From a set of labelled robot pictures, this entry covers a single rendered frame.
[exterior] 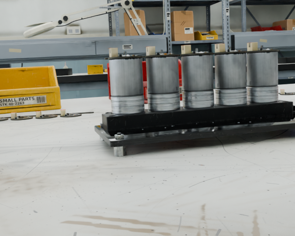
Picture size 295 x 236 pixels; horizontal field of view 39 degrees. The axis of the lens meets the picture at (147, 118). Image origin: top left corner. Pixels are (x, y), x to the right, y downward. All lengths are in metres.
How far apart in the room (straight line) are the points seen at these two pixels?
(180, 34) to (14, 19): 1.77
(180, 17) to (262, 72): 4.22
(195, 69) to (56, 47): 2.27
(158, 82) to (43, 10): 4.45
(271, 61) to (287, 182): 0.15
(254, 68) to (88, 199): 0.20
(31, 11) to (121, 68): 4.45
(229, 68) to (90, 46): 2.28
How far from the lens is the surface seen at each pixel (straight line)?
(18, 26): 4.72
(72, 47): 2.57
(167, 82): 0.30
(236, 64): 0.32
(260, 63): 0.34
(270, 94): 0.34
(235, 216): 0.16
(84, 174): 0.22
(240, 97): 0.33
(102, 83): 2.65
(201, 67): 0.31
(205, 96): 0.31
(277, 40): 3.00
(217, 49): 0.33
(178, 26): 4.52
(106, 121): 0.29
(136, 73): 0.30
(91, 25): 4.75
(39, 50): 2.56
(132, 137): 0.26
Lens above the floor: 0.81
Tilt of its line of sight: 8 degrees down
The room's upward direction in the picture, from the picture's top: 3 degrees counter-clockwise
